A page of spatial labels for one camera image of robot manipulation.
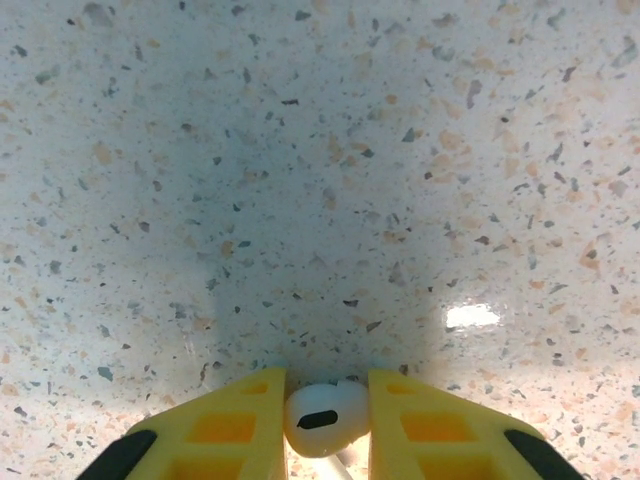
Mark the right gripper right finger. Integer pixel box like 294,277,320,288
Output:
367,368,587,480

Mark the white wireless earbud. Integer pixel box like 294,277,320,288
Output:
282,379,374,480

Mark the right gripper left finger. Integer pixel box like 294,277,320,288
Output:
74,367,289,480

